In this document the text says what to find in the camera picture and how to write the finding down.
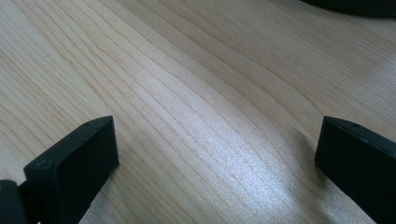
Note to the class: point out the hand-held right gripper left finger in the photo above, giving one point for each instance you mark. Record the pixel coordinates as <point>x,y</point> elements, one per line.
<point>74,168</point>

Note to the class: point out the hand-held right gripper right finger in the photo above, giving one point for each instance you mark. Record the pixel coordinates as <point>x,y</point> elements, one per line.
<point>358,161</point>

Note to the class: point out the dark round object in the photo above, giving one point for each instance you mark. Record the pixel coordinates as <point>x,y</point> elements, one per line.
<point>358,7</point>

